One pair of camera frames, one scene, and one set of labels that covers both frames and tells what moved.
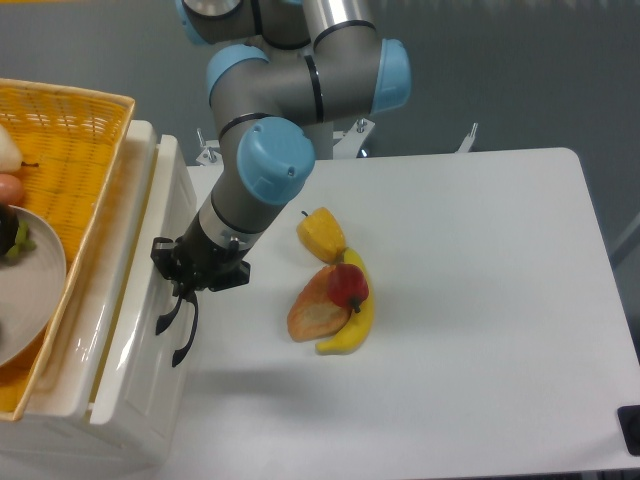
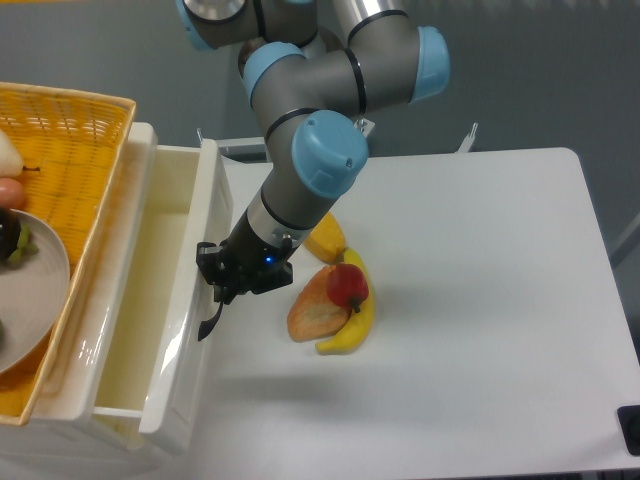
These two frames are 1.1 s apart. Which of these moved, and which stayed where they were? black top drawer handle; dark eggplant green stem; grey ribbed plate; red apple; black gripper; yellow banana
Moved: black top drawer handle; black gripper
Stayed: grey ribbed plate; red apple; yellow banana; dark eggplant green stem
